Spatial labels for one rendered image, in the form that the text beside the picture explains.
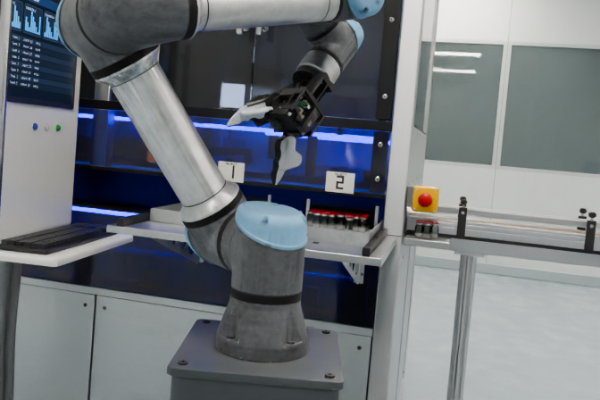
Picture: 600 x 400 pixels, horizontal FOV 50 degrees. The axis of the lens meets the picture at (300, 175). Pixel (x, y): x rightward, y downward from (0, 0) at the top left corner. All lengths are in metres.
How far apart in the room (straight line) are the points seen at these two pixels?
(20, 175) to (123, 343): 0.66
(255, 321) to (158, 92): 0.39
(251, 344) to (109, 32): 0.50
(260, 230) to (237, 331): 0.16
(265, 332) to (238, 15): 0.48
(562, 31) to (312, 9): 5.66
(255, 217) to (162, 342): 1.20
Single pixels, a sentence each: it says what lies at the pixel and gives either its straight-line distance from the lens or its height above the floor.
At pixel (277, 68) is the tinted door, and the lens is 1.95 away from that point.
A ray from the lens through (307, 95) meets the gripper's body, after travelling 1.14.
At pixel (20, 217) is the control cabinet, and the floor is 0.86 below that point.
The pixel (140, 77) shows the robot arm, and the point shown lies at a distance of 1.03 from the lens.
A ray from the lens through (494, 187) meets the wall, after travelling 6.48.
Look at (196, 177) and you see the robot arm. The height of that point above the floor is 1.06.
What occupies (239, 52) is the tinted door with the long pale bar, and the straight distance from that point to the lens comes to 2.00.
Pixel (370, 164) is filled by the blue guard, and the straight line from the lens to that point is 1.87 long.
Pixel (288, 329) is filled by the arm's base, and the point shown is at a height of 0.83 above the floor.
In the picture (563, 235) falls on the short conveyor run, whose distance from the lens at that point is 2.00.
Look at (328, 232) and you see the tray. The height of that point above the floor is 0.91.
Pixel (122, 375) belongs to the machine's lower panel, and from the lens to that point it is 2.24.
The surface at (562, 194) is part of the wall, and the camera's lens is 6.55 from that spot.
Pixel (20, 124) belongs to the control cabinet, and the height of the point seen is 1.11.
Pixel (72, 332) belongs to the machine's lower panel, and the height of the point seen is 0.44.
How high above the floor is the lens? 1.13
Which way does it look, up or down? 3 degrees down
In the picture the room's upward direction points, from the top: 5 degrees clockwise
